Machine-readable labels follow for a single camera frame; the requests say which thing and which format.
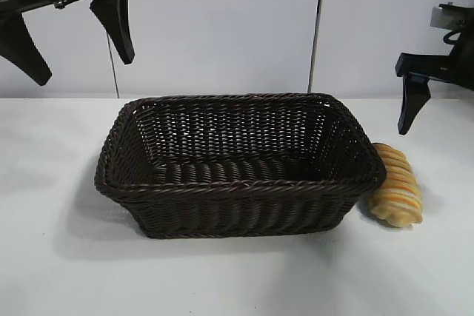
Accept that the long striped bread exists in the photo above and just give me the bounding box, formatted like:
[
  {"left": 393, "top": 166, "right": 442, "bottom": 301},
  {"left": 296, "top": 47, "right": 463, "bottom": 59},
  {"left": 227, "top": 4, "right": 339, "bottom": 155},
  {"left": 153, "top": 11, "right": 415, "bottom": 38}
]
[{"left": 365, "top": 141, "right": 424, "bottom": 228}]

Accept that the grey vertical pole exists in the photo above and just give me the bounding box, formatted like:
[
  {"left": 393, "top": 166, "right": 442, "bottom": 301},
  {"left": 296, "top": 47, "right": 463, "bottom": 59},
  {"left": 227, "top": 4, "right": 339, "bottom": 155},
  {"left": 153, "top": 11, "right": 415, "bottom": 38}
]
[{"left": 306, "top": 0, "right": 329, "bottom": 99}]

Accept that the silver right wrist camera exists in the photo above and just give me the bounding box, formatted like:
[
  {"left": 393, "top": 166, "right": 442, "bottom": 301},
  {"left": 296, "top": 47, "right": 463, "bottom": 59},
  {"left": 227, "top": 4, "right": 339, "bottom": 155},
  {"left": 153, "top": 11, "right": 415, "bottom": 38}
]
[{"left": 430, "top": 3, "right": 470, "bottom": 31}]

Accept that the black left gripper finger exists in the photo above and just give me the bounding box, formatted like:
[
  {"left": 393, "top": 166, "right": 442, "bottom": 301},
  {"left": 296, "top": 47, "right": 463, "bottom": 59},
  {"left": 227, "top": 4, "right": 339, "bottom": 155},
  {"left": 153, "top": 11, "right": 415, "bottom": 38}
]
[
  {"left": 90, "top": 0, "right": 136, "bottom": 64},
  {"left": 0, "top": 12, "right": 53, "bottom": 87}
]

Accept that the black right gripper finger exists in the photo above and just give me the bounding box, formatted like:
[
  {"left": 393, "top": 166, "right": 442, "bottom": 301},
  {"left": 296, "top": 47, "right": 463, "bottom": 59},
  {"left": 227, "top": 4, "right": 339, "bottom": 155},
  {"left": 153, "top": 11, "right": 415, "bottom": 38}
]
[{"left": 397, "top": 73, "right": 433, "bottom": 135}]

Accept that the black right camera cable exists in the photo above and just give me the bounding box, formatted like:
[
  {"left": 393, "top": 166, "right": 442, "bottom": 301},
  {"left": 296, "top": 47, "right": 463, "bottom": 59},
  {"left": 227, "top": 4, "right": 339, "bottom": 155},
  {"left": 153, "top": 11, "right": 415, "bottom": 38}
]
[{"left": 441, "top": 29, "right": 464, "bottom": 47}]

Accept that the thin dark hanging cable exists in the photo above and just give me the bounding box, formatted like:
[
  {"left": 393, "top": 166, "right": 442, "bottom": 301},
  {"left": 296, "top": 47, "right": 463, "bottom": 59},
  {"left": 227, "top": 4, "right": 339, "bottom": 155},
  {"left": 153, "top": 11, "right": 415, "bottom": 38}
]
[{"left": 104, "top": 29, "right": 121, "bottom": 95}]

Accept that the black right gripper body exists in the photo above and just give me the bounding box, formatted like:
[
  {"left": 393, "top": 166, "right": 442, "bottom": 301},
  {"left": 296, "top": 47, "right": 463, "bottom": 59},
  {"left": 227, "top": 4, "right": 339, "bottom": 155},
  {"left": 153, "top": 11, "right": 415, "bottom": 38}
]
[{"left": 394, "top": 29, "right": 474, "bottom": 92}]

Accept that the dark brown woven basket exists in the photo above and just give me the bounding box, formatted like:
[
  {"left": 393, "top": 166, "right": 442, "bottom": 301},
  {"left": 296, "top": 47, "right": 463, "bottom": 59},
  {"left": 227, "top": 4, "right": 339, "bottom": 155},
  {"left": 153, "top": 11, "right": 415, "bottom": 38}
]
[{"left": 95, "top": 93, "right": 388, "bottom": 240}]

